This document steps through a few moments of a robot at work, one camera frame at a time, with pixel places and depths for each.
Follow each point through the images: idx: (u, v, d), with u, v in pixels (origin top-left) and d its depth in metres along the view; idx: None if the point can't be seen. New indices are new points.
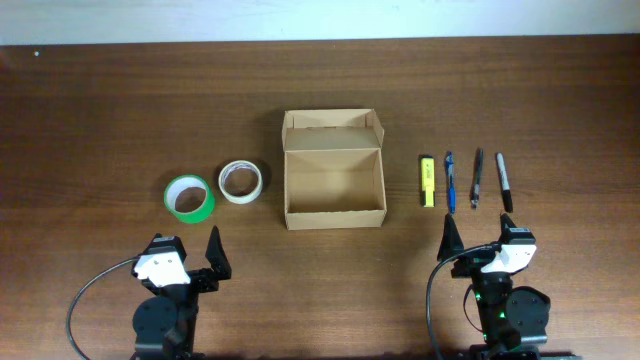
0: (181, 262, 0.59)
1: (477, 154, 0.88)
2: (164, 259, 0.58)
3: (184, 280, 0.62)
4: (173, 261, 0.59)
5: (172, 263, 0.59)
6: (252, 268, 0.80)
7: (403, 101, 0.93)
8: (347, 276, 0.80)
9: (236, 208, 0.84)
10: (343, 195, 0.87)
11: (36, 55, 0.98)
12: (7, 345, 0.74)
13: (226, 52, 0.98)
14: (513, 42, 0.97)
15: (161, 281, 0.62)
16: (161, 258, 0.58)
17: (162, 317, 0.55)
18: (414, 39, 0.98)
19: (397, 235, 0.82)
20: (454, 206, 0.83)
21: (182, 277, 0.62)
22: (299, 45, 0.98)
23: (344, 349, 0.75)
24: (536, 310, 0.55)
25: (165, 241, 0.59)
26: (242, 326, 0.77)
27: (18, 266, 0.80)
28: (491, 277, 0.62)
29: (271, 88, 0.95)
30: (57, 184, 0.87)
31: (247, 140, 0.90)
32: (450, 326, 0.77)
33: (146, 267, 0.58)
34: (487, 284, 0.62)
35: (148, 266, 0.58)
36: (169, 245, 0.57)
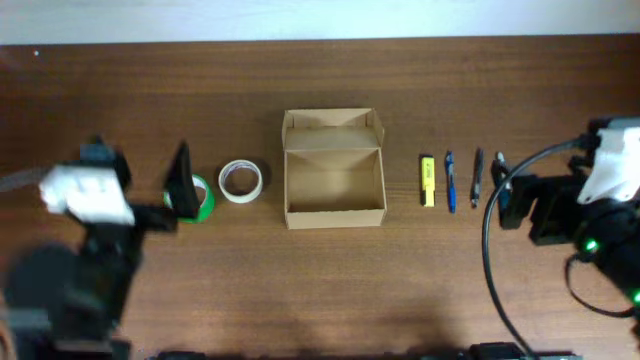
0: (120, 189, 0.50)
1: (478, 154, 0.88)
2: (93, 184, 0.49)
3: (120, 212, 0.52)
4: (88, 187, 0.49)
5: (106, 192, 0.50)
6: (252, 267, 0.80)
7: (403, 100, 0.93)
8: (348, 276, 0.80)
9: (236, 207, 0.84)
10: (343, 194, 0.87)
11: (35, 54, 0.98)
12: None
13: (225, 51, 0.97)
14: (513, 40, 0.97)
15: (90, 215, 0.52)
16: (84, 185, 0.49)
17: (45, 272, 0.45)
18: (414, 38, 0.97)
19: (398, 234, 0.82)
20: (454, 206, 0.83)
21: (120, 204, 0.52)
22: (299, 44, 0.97)
23: (345, 349, 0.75)
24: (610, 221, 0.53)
25: (97, 163, 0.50)
26: (242, 326, 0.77)
27: None
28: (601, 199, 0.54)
29: (271, 88, 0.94)
30: None
31: (247, 140, 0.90)
32: (450, 325, 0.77)
33: (63, 187, 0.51)
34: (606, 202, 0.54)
35: (67, 189, 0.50)
36: (108, 162, 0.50)
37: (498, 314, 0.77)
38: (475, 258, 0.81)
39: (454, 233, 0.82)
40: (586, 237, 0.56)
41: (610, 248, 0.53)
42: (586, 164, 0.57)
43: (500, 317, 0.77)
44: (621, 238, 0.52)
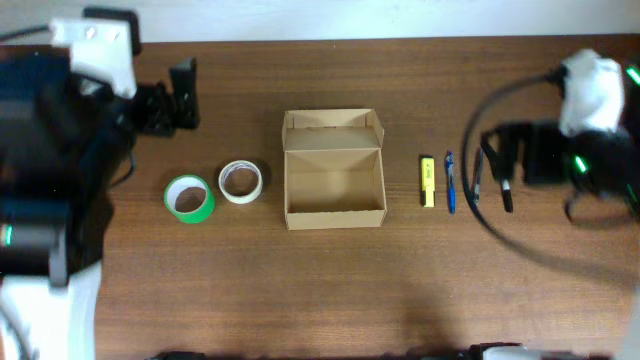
0: (126, 46, 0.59)
1: (477, 154, 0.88)
2: (108, 31, 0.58)
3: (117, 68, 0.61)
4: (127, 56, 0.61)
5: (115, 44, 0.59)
6: (252, 268, 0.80)
7: (403, 101, 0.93)
8: (348, 276, 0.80)
9: (236, 208, 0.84)
10: (343, 195, 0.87)
11: None
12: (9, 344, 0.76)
13: (225, 51, 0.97)
14: (514, 40, 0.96)
15: (90, 68, 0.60)
16: (125, 50, 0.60)
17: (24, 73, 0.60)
18: (414, 38, 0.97)
19: (398, 235, 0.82)
20: (454, 206, 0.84)
21: (127, 78, 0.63)
22: (299, 44, 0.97)
23: (344, 349, 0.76)
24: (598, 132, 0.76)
25: (109, 16, 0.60)
26: (243, 326, 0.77)
27: None
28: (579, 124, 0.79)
29: (271, 88, 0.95)
30: None
31: (247, 141, 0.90)
32: (449, 325, 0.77)
33: (80, 33, 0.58)
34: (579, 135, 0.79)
35: (73, 30, 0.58)
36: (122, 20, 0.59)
37: (497, 314, 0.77)
38: (475, 258, 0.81)
39: (454, 233, 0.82)
40: (572, 158, 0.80)
41: (611, 174, 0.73)
42: (575, 124, 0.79)
43: (499, 317, 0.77)
44: (605, 159, 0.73)
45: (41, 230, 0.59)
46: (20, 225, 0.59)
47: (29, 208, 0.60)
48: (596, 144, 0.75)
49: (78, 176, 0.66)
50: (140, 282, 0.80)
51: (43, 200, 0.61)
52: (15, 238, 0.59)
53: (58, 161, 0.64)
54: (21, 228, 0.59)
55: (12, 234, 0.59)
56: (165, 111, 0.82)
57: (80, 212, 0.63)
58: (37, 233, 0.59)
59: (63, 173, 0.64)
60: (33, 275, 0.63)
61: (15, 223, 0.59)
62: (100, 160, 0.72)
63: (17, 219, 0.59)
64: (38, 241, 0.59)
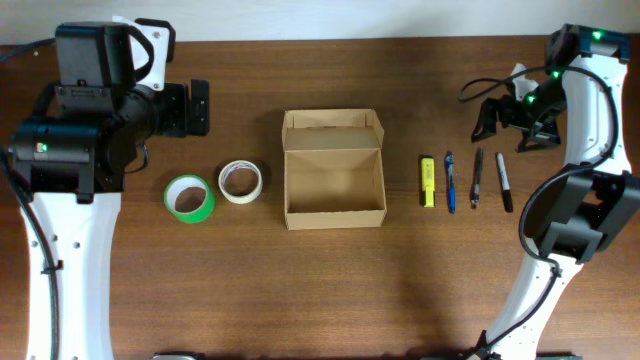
0: (167, 43, 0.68)
1: (477, 154, 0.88)
2: (151, 31, 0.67)
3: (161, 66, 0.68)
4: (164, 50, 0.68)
5: (158, 39, 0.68)
6: (253, 268, 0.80)
7: (403, 100, 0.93)
8: (348, 276, 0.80)
9: (236, 207, 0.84)
10: (344, 195, 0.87)
11: None
12: (14, 342, 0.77)
13: (224, 51, 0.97)
14: (514, 40, 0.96)
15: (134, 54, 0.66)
16: (161, 43, 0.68)
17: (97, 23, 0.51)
18: (414, 38, 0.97)
19: (397, 234, 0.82)
20: (454, 206, 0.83)
21: (160, 74, 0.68)
22: (299, 45, 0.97)
23: (344, 349, 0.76)
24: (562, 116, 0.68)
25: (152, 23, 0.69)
26: (243, 327, 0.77)
27: (20, 267, 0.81)
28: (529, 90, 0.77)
29: (271, 88, 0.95)
30: None
31: (247, 141, 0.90)
32: (449, 325, 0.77)
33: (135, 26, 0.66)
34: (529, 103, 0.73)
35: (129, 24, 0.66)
36: (162, 22, 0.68)
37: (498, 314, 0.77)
38: (476, 258, 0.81)
39: (454, 233, 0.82)
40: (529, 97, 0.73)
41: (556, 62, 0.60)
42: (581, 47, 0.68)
43: None
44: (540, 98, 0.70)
45: (73, 150, 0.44)
46: (57, 132, 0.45)
47: (60, 128, 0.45)
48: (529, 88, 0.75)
49: (125, 111, 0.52)
50: (140, 282, 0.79)
51: (74, 121, 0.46)
52: (38, 158, 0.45)
53: (103, 74, 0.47)
54: (59, 134, 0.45)
55: (32, 161, 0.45)
56: (180, 115, 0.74)
57: (118, 134, 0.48)
58: (81, 130, 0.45)
59: (114, 90, 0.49)
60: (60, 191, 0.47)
61: (48, 144, 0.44)
62: (148, 117, 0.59)
63: (47, 139, 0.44)
64: (71, 163, 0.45)
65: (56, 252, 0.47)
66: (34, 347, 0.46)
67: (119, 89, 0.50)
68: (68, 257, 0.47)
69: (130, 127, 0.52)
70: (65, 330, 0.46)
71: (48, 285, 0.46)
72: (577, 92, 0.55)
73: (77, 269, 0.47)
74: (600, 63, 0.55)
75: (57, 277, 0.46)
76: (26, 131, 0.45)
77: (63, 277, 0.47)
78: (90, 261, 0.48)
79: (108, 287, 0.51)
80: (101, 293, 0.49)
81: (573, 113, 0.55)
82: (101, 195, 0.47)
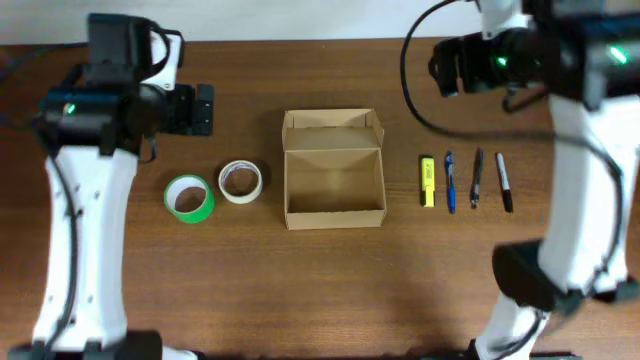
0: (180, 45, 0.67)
1: (478, 154, 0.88)
2: None
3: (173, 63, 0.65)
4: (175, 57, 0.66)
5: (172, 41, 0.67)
6: (253, 268, 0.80)
7: (402, 100, 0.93)
8: (347, 276, 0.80)
9: (236, 207, 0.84)
10: (343, 195, 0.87)
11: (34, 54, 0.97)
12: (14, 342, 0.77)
13: (224, 51, 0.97)
14: None
15: None
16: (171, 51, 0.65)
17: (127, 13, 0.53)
18: (414, 38, 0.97)
19: (397, 234, 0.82)
20: (454, 206, 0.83)
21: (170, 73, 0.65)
22: (299, 45, 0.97)
23: (344, 349, 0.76)
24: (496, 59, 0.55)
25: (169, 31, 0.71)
26: (243, 327, 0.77)
27: (20, 267, 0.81)
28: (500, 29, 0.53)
29: (271, 88, 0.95)
30: None
31: (247, 141, 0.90)
32: (449, 325, 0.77)
33: None
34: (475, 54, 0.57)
35: None
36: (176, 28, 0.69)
37: None
38: (476, 258, 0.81)
39: (454, 233, 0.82)
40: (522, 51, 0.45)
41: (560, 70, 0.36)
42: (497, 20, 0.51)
43: None
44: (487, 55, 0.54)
45: (98, 111, 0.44)
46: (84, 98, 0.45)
47: (87, 94, 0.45)
48: (510, 36, 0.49)
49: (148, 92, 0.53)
50: (140, 283, 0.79)
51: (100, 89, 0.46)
52: (63, 120, 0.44)
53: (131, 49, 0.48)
54: (84, 100, 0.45)
55: (59, 118, 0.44)
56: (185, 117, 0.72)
57: (135, 105, 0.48)
58: (106, 97, 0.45)
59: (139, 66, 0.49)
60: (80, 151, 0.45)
61: (75, 106, 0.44)
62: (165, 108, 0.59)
63: (74, 102, 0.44)
64: (94, 124, 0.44)
65: (78, 199, 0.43)
66: (51, 288, 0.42)
67: (142, 71, 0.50)
68: (89, 206, 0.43)
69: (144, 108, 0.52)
70: (84, 274, 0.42)
71: (68, 232, 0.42)
72: (573, 170, 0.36)
73: (98, 211, 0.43)
74: (610, 126, 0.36)
75: (77, 223, 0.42)
76: (55, 97, 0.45)
77: (85, 227, 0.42)
78: (109, 204, 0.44)
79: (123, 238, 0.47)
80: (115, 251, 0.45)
81: (569, 204, 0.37)
82: (122, 155, 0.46)
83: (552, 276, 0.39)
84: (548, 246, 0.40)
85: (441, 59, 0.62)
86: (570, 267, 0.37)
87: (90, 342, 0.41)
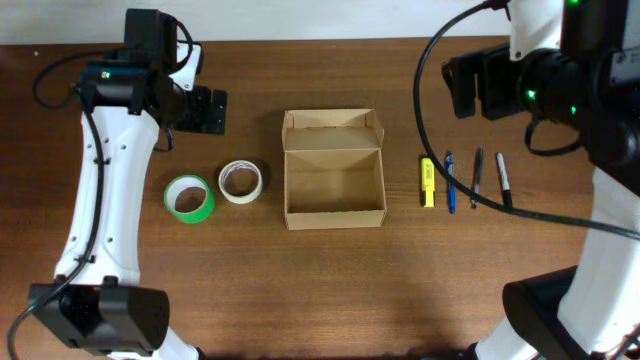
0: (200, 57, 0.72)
1: (477, 154, 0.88)
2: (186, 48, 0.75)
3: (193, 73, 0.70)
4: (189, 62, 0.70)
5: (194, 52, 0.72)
6: (253, 268, 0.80)
7: (402, 100, 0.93)
8: (348, 276, 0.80)
9: (236, 208, 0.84)
10: (343, 195, 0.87)
11: (35, 54, 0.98)
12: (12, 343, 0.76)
13: (224, 51, 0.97)
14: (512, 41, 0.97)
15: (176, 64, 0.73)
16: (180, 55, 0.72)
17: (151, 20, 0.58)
18: (414, 39, 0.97)
19: (398, 234, 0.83)
20: (454, 206, 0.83)
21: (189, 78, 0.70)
22: (299, 45, 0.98)
23: (344, 349, 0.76)
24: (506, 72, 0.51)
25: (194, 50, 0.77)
26: (243, 326, 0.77)
27: (22, 267, 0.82)
28: (533, 51, 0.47)
29: (271, 88, 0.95)
30: (57, 184, 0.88)
31: (247, 141, 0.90)
32: (449, 325, 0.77)
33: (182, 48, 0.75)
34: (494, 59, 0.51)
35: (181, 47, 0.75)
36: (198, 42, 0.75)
37: (498, 315, 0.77)
38: (476, 258, 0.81)
39: (454, 233, 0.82)
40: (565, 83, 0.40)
41: (612, 147, 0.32)
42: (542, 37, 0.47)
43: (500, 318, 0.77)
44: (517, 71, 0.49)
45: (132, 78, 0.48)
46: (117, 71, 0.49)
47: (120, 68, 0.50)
48: (545, 65, 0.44)
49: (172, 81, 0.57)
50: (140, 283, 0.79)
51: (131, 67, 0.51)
52: (102, 85, 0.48)
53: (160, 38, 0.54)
54: (117, 72, 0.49)
55: (96, 83, 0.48)
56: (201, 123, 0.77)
57: (162, 78, 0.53)
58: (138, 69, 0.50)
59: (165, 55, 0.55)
60: (111, 112, 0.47)
61: (111, 73, 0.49)
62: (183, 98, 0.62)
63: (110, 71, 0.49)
64: (127, 86, 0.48)
65: (106, 151, 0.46)
66: (76, 228, 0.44)
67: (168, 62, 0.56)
68: (116, 159, 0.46)
69: (170, 88, 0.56)
70: (107, 216, 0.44)
71: (95, 178, 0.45)
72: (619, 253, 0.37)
73: (122, 162, 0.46)
74: None
75: (104, 171, 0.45)
76: (91, 70, 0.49)
77: (110, 176, 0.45)
78: (133, 158, 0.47)
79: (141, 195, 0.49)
80: (135, 207, 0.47)
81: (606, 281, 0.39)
82: (147, 114, 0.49)
83: (572, 333, 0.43)
84: (572, 304, 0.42)
85: (458, 75, 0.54)
86: (595, 336, 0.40)
87: (107, 278, 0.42)
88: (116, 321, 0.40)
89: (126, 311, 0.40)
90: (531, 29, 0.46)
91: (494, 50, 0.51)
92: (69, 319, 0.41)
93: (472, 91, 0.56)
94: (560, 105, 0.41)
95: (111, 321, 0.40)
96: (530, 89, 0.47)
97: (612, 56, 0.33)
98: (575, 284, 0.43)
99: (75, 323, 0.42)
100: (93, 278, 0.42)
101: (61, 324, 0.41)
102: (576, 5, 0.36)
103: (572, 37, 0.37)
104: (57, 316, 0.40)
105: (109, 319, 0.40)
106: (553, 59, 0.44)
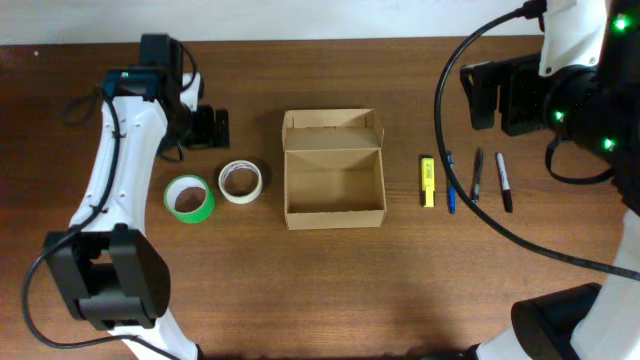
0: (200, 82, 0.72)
1: (477, 154, 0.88)
2: None
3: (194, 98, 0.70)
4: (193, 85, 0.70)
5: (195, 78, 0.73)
6: (253, 268, 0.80)
7: (403, 100, 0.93)
8: (348, 276, 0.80)
9: (236, 208, 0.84)
10: (344, 196, 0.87)
11: (35, 54, 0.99)
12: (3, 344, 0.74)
13: (225, 51, 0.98)
14: (511, 41, 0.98)
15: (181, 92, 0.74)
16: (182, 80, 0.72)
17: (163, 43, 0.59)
18: (413, 39, 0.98)
19: (398, 235, 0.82)
20: (454, 207, 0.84)
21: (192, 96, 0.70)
22: (300, 45, 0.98)
23: (344, 349, 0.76)
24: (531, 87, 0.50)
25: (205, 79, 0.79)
26: (243, 326, 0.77)
27: (17, 266, 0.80)
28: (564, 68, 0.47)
29: (271, 87, 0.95)
30: (53, 183, 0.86)
31: (247, 141, 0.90)
32: (449, 325, 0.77)
33: None
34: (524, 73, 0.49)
35: None
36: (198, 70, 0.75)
37: (498, 315, 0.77)
38: (475, 258, 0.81)
39: (454, 233, 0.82)
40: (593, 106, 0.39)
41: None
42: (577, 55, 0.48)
43: (500, 318, 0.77)
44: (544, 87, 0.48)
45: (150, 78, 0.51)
46: (134, 75, 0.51)
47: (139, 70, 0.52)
48: (578, 88, 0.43)
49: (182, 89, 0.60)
50: None
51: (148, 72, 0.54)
52: (123, 82, 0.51)
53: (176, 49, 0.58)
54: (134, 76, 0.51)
55: (118, 82, 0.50)
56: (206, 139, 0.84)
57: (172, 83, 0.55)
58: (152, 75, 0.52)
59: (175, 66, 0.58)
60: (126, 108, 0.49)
61: (130, 73, 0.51)
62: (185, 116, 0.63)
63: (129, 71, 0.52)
64: (143, 83, 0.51)
65: (122, 125, 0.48)
66: (91, 187, 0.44)
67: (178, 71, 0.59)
68: (132, 134, 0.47)
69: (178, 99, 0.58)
70: (122, 172, 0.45)
71: (110, 149, 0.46)
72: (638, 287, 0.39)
73: (136, 135, 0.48)
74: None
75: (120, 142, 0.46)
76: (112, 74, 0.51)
77: (125, 146, 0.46)
78: (145, 135, 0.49)
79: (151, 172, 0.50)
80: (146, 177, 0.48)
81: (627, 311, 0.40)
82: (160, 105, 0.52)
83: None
84: (590, 335, 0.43)
85: (480, 87, 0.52)
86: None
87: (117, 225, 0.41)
88: (123, 269, 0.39)
89: (135, 254, 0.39)
90: (565, 46, 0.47)
91: (522, 63, 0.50)
92: (78, 268, 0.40)
93: (493, 105, 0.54)
94: (589, 133, 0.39)
95: (119, 269, 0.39)
96: (557, 110, 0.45)
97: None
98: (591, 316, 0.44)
99: (84, 278, 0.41)
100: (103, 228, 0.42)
101: (69, 276, 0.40)
102: (623, 34, 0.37)
103: (615, 67, 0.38)
104: (67, 265, 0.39)
105: (117, 267, 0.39)
106: (586, 83, 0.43)
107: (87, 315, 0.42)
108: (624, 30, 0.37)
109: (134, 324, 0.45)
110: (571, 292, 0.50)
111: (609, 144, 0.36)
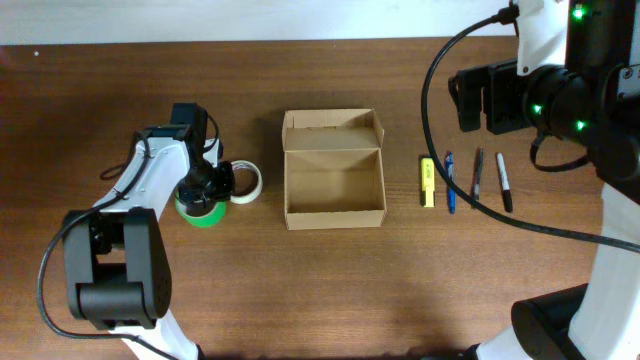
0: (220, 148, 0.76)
1: (478, 154, 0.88)
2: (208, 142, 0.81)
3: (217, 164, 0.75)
4: (214, 147, 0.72)
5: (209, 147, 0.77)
6: (253, 268, 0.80)
7: (403, 100, 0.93)
8: (347, 276, 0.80)
9: (236, 208, 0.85)
10: (344, 197, 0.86)
11: (35, 54, 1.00)
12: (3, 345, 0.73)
13: (226, 51, 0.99)
14: (511, 41, 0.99)
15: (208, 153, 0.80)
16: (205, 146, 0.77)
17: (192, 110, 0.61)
18: (412, 39, 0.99)
19: (397, 235, 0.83)
20: (454, 207, 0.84)
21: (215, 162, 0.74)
22: (300, 45, 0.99)
23: (344, 349, 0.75)
24: (513, 89, 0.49)
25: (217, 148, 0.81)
26: (242, 326, 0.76)
27: (16, 265, 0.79)
28: (540, 67, 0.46)
29: (271, 87, 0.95)
30: (52, 181, 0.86)
31: (247, 141, 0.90)
32: (450, 325, 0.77)
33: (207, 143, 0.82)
34: (504, 76, 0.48)
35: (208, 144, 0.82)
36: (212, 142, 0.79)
37: (498, 315, 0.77)
38: (475, 258, 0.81)
39: (454, 233, 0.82)
40: (566, 95, 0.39)
41: (619, 157, 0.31)
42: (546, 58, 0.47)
43: (500, 318, 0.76)
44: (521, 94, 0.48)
45: (178, 131, 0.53)
46: (158, 133, 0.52)
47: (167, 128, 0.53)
48: (550, 83, 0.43)
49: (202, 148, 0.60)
50: None
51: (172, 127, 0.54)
52: (156, 133, 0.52)
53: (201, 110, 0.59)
54: (158, 134, 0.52)
55: (150, 132, 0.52)
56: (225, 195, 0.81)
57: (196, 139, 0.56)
58: (176, 131, 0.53)
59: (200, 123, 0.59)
60: (155, 150, 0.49)
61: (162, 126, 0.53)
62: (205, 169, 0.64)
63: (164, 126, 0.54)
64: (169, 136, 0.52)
65: (153, 147, 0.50)
66: (118, 184, 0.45)
67: (202, 129, 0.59)
68: (160, 156, 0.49)
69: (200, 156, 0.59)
70: (146, 177, 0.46)
71: (137, 164, 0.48)
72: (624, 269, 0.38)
73: (163, 160, 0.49)
74: None
75: (148, 159, 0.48)
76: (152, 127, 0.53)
77: (153, 163, 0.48)
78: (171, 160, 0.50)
79: (166, 200, 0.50)
80: (166, 191, 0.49)
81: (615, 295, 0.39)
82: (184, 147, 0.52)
83: (582, 351, 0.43)
84: (583, 321, 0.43)
85: (465, 90, 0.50)
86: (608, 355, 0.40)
87: (134, 206, 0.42)
88: (134, 251, 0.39)
89: (148, 230, 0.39)
90: (536, 46, 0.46)
91: (502, 64, 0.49)
92: (90, 251, 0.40)
93: (478, 105, 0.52)
94: (564, 123, 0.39)
95: (128, 251, 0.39)
96: (536, 104, 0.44)
97: (618, 70, 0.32)
98: (589, 298, 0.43)
99: (93, 266, 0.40)
100: (122, 209, 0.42)
101: (79, 262, 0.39)
102: (580, 22, 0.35)
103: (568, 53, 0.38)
104: (80, 246, 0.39)
105: (127, 248, 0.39)
106: (560, 75, 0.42)
107: (87, 314, 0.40)
108: (582, 18, 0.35)
109: (134, 322, 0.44)
110: (566, 291, 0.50)
111: (581, 126, 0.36)
